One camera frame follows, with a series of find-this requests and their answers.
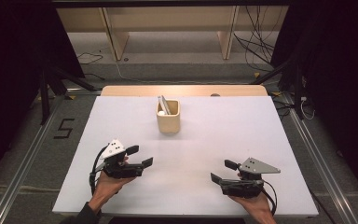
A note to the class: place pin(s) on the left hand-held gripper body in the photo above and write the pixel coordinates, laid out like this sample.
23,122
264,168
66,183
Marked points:
115,149

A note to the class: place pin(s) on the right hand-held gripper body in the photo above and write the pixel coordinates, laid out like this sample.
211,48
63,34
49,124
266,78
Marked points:
258,167

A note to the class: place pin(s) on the beige square pen holder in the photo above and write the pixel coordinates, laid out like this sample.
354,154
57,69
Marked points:
168,123

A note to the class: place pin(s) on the white and green glue stick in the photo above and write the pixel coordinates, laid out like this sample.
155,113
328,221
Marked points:
161,113

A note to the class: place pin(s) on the white pen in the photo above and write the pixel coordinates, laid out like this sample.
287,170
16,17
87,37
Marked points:
160,102

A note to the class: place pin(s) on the silver pen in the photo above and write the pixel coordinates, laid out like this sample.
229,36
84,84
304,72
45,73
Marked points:
166,105

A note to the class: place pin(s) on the person's right hand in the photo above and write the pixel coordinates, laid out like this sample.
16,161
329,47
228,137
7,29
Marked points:
256,206

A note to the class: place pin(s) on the person's left hand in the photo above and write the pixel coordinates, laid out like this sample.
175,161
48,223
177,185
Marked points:
107,189

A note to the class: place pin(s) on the white foam board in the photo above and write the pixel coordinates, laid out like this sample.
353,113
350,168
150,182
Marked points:
199,149

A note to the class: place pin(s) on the black metal stand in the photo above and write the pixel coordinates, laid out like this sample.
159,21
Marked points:
297,93
45,99

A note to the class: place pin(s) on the black curtain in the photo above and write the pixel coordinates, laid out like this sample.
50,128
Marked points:
341,62
12,62

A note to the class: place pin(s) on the aluminium floor rail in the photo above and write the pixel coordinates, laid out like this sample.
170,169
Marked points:
323,168
21,174

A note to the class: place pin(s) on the light wooden desk frame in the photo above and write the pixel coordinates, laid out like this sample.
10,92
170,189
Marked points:
167,18

